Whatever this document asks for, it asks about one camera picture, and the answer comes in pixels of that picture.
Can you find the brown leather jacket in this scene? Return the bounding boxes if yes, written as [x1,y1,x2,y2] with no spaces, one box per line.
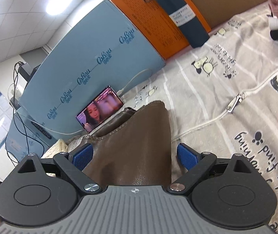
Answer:
[66,100,173,187]

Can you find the white zipper pull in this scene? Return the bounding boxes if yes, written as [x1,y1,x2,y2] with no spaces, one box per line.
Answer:
[226,92,246,113]

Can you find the smartphone with lit screen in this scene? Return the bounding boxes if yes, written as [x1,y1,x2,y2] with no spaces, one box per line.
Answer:
[76,86,124,133]

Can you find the grey cartoon print bedsheet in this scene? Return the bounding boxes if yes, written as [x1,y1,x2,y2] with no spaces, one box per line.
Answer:
[123,3,278,233]

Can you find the light blue cardboard box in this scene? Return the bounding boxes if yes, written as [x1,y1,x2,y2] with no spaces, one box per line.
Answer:
[5,0,165,162]

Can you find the dark blue vacuum bottle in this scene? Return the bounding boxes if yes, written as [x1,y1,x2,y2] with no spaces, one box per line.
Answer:
[155,0,209,48]

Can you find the orange cardboard box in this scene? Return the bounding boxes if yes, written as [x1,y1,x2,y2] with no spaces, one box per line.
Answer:
[111,0,211,60]

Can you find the black cable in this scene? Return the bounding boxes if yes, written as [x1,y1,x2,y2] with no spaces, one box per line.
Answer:
[6,61,46,164]

